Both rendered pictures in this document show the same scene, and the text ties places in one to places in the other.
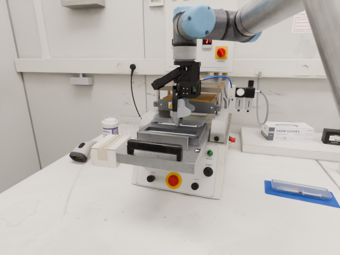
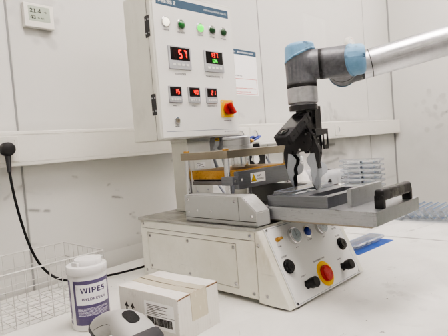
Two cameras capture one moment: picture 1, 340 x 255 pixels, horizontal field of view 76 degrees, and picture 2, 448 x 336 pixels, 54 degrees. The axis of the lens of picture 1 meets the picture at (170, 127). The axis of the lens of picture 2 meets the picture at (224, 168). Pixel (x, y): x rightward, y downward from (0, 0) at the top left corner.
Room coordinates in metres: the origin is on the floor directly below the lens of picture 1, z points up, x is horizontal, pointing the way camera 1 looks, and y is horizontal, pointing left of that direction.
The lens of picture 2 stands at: (0.42, 1.04, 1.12)
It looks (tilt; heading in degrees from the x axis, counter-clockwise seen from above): 3 degrees down; 297
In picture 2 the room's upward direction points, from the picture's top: 5 degrees counter-clockwise
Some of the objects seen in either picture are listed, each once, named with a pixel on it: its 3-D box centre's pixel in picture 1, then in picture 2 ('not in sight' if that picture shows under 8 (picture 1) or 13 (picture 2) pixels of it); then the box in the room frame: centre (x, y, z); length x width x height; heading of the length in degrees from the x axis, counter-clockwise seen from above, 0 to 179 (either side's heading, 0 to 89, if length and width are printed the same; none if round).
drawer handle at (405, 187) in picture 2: (154, 149); (394, 194); (0.52, 0.04, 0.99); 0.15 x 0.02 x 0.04; 73
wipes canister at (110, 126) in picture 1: (111, 131); (89, 291); (1.14, 0.33, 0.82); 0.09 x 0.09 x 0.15
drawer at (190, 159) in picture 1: (170, 138); (337, 201); (0.65, 0.00, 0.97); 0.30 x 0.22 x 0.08; 163
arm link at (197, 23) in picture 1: (201, 23); (342, 63); (0.64, -0.08, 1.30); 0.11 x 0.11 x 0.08; 11
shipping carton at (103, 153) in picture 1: (112, 150); (169, 303); (0.96, 0.28, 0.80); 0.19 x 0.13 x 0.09; 165
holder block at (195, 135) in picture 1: (174, 130); (319, 195); (0.70, -0.01, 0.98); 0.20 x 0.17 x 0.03; 73
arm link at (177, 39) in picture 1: (185, 27); (301, 65); (0.73, -0.05, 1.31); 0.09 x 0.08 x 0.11; 11
